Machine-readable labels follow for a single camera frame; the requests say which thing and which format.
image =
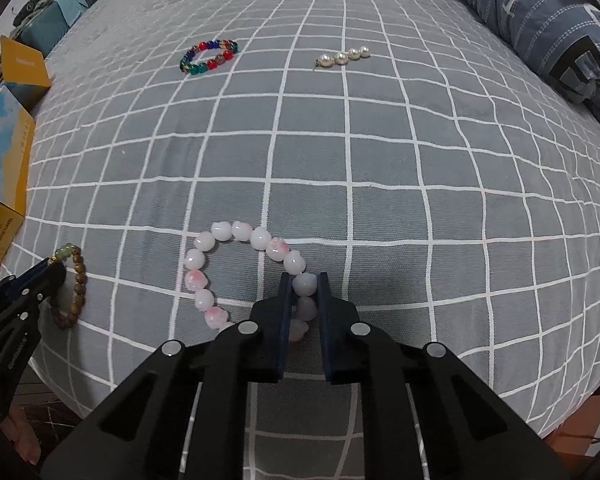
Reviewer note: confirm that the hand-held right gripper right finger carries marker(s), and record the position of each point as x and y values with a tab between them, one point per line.
326	330

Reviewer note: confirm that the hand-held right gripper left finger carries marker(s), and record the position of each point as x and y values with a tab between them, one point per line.
281	325

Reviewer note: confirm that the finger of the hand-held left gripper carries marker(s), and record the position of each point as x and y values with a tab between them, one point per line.
30	270
45	285

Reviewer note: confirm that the blue and yellow cardboard box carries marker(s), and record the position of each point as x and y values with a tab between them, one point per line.
5	160

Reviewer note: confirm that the person's left hand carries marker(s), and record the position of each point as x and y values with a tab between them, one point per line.
22	435

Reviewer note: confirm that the teal cloth bag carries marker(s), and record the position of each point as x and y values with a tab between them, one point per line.
55	15

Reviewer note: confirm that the folded blue-grey printed quilt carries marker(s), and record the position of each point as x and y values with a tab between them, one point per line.
540	15

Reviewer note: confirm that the wooden bed frame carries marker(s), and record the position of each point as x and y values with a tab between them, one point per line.
597	410

